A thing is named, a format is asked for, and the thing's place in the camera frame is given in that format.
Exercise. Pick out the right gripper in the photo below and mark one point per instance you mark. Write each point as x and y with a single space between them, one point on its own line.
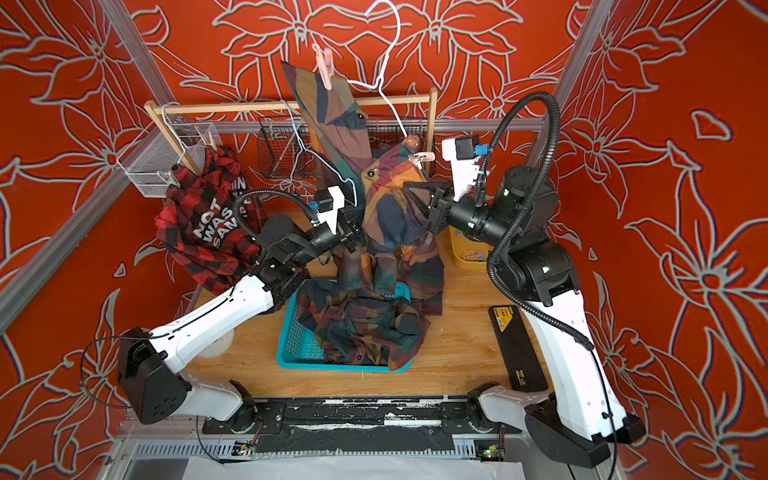
445 207

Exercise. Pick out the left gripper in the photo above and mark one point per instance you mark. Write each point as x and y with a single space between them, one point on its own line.
349 231

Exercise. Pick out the white wire hanger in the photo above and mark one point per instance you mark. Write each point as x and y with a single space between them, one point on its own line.
303 149
378 84

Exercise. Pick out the dark plaid shirt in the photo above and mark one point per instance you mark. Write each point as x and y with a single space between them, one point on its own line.
397 245
361 327

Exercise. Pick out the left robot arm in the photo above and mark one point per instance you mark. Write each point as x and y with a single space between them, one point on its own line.
151 367

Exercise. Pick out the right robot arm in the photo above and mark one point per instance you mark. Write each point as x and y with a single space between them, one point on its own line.
581 422

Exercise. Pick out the red black plaid shirt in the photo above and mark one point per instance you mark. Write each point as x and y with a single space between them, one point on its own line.
197 224

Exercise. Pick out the yellow plastic tray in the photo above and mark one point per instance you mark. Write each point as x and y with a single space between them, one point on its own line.
467 254

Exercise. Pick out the teal plastic basket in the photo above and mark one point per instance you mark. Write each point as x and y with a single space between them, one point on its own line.
298 349

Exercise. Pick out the beige clothespin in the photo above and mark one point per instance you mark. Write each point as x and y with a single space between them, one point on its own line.
211 139

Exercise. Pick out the white tape roll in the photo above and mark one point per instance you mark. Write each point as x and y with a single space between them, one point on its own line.
219 346

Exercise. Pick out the white mesh basket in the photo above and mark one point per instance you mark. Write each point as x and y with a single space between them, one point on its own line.
149 161

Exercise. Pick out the black yellow tool case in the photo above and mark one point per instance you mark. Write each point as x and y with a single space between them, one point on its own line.
520 359

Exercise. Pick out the wooden hanging rack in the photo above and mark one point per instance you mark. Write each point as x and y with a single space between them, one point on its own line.
240 108

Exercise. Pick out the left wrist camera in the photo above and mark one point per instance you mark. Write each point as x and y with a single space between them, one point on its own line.
329 202

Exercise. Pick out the black wire basket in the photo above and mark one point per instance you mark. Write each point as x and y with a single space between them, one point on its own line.
279 157

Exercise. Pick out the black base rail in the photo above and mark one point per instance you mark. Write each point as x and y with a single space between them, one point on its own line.
420 425

